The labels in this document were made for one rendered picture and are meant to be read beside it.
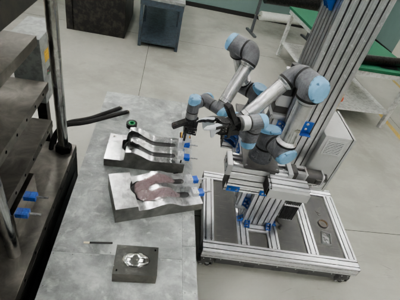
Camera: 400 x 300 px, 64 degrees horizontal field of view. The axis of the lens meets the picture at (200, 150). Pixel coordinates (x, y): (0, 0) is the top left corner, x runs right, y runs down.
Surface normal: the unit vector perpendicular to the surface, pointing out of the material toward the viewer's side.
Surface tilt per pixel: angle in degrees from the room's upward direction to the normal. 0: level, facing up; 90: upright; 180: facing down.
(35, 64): 90
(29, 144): 0
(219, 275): 0
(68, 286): 0
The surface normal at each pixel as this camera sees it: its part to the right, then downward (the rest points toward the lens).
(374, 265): 0.20, -0.76
